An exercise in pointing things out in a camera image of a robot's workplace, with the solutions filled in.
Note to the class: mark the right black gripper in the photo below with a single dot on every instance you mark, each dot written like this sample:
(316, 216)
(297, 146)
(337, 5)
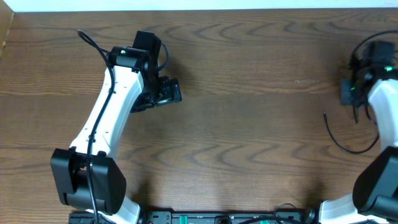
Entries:
(346, 96)

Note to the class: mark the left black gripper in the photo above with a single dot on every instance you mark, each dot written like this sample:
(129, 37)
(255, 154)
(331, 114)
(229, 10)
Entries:
(170, 91)

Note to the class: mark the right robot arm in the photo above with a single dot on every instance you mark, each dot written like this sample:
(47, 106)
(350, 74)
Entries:
(373, 86)

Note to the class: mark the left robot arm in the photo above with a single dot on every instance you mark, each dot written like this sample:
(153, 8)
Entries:
(86, 174)

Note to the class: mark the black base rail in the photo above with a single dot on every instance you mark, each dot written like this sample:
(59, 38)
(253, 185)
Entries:
(276, 217)

